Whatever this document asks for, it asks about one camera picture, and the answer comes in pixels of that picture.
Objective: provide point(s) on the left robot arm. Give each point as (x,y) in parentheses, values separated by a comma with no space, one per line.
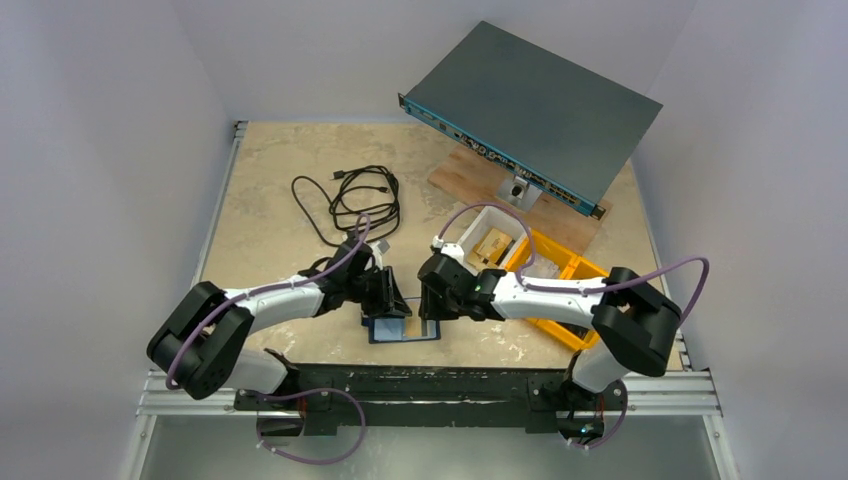
(201,345)

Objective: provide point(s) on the gold card black stripe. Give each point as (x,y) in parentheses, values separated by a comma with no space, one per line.
(414,328)

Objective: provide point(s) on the blue network switch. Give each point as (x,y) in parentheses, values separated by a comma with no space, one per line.
(564,129)

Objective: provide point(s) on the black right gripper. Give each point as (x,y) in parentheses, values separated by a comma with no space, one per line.
(428,293)

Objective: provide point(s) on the wooden board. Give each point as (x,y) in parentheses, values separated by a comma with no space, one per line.
(471,179)

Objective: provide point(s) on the yellow plastic bin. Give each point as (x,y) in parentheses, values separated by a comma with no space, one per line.
(575,267)

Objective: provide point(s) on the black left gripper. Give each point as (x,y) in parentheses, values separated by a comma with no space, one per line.
(385,291)

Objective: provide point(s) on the metal stand bracket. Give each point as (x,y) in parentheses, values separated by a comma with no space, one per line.
(519,193)

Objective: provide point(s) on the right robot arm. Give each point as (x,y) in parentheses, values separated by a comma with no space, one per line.
(636,324)

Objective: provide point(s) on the aluminium table frame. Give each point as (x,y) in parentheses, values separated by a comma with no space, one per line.
(673,428)

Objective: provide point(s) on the gold cards stack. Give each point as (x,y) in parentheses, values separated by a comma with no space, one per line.
(490,250)

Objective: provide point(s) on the white plastic bin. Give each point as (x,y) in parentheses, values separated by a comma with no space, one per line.
(489,219)

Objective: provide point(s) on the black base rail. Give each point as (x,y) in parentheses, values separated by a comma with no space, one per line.
(536,401)

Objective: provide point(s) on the white cards in yellow bin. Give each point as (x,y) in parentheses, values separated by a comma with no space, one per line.
(544,268)

